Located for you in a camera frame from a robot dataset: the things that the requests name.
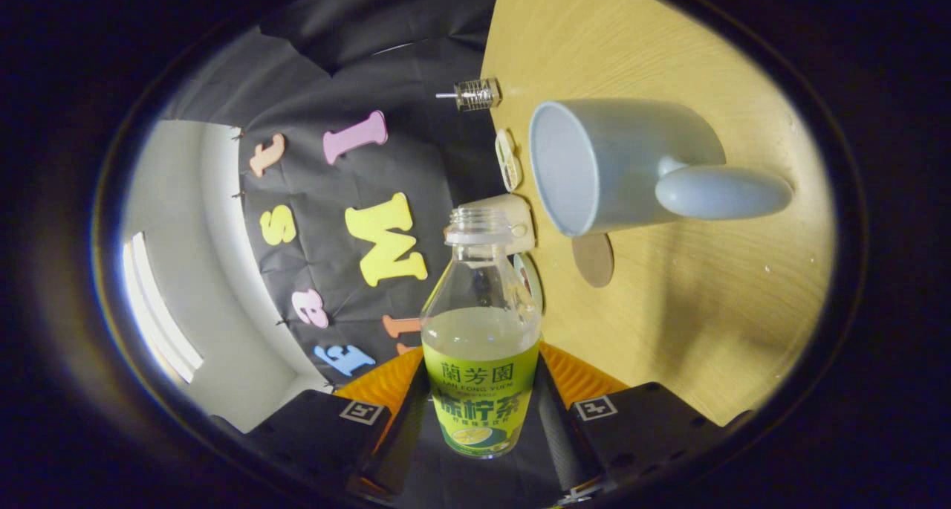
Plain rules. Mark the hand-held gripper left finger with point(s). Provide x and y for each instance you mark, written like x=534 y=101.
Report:
x=401 y=435

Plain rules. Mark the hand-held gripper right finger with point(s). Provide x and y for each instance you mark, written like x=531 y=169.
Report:
x=557 y=435

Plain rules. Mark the green label juice bottle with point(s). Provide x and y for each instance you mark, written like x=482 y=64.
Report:
x=479 y=390

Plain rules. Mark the round brown coaster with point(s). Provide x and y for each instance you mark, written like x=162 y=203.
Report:
x=594 y=264

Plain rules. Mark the pale blue cup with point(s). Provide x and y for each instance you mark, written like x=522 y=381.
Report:
x=631 y=152

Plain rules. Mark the pale green plate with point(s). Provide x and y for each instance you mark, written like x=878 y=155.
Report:
x=533 y=271

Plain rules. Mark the wooden table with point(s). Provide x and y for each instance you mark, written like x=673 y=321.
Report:
x=706 y=308

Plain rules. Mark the white toaster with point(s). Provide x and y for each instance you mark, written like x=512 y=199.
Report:
x=524 y=219

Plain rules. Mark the long ceiling light panel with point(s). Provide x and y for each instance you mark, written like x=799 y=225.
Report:
x=160 y=316

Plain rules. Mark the white divided snack tray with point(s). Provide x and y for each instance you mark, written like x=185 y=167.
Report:
x=509 y=160

